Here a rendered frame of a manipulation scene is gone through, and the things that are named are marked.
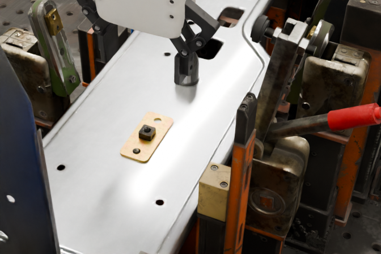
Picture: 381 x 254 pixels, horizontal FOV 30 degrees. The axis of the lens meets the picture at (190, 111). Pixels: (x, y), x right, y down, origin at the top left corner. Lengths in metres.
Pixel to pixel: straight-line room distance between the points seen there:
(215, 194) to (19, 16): 0.98
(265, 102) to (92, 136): 0.25
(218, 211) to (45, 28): 0.33
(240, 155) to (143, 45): 0.40
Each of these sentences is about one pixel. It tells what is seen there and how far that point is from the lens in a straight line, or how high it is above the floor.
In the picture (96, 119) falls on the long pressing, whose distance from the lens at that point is 0.92.
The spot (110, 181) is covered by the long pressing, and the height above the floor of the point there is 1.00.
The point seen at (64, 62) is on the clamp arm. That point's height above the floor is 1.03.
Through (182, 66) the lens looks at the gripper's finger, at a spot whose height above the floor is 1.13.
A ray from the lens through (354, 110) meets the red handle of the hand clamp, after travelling 0.74.
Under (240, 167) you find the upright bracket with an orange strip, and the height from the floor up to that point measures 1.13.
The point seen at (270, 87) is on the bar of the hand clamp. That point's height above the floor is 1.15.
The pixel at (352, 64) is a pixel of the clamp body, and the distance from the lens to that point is 0.92.
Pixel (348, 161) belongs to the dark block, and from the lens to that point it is 1.11.
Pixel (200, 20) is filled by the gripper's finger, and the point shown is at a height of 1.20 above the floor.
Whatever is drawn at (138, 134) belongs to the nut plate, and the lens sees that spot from 0.89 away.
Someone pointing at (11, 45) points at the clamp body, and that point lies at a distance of 0.98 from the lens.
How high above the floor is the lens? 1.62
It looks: 42 degrees down
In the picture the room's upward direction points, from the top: 2 degrees clockwise
